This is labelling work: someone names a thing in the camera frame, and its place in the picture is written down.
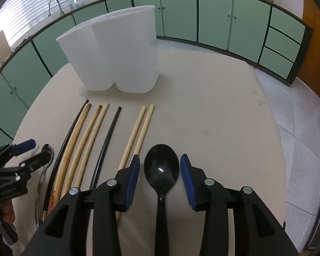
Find metal spoon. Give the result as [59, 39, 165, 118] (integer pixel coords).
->
[35, 144, 54, 228]

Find black chopstick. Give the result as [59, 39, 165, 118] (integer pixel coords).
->
[89, 106, 122, 190]
[42, 99, 90, 212]

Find black plastic spoon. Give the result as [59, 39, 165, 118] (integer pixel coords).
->
[144, 144, 179, 255]

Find red-ended wooden chopstick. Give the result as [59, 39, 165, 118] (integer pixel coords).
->
[118, 105, 146, 170]
[115, 103, 156, 222]

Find chrome kitchen faucet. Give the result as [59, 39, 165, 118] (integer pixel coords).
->
[47, 0, 65, 17]

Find green lower kitchen cabinets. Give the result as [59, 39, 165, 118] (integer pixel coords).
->
[0, 0, 313, 146]

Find person's left hand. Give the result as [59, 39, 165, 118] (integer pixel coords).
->
[0, 200, 15, 224]

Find white double utensil holder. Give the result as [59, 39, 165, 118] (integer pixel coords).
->
[56, 5, 159, 94]

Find white window blinds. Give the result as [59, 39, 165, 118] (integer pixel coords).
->
[0, 0, 74, 46]

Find brown wooden door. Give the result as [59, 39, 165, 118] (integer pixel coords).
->
[298, 0, 320, 97]

